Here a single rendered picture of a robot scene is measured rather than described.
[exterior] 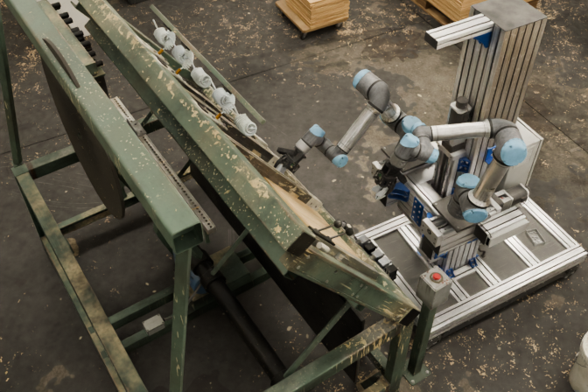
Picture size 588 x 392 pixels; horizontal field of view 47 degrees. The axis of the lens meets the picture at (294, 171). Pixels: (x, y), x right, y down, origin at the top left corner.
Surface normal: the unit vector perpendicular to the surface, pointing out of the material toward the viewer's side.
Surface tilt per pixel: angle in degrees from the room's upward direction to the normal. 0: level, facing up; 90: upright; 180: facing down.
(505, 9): 0
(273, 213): 35
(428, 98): 0
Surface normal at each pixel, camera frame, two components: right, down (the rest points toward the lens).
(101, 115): 0.00, -0.71
